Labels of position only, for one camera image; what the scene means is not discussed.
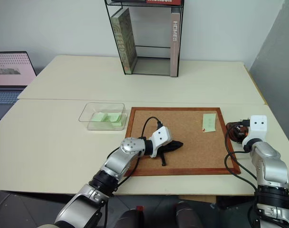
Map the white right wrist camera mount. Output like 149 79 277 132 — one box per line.
241 115 269 147

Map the green sticky note pad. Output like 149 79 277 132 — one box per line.
107 112 123 127
90 112 110 123

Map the wood-framed cork board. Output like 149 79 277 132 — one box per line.
124 107 241 177

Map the black wire shelf rack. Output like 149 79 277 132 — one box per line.
104 0 184 77

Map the open grey laptop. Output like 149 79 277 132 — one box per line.
0 50 38 120

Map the red book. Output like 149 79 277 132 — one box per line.
146 0 183 5

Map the small dark brown tray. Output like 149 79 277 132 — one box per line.
226 122 249 144

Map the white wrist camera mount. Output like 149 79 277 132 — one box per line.
149 126 173 159
241 115 269 147

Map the grey partition panel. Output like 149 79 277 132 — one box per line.
249 0 289 154

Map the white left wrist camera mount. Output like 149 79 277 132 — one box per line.
149 126 173 159

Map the green patterned book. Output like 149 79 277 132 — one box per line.
110 7 138 75

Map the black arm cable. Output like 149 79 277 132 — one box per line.
223 118 258 191
106 116 164 198

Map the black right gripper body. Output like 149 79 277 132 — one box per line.
239 125 251 143

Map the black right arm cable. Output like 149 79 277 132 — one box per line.
223 118 258 191

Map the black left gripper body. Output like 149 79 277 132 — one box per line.
156 142 174 155

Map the grey-brown HOMES book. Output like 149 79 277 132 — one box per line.
170 7 183 77

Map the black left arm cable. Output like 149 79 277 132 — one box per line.
106 116 164 198

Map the pale green paper note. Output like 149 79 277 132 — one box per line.
202 113 218 133

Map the clear plastic box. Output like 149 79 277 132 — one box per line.
78 102 129 132

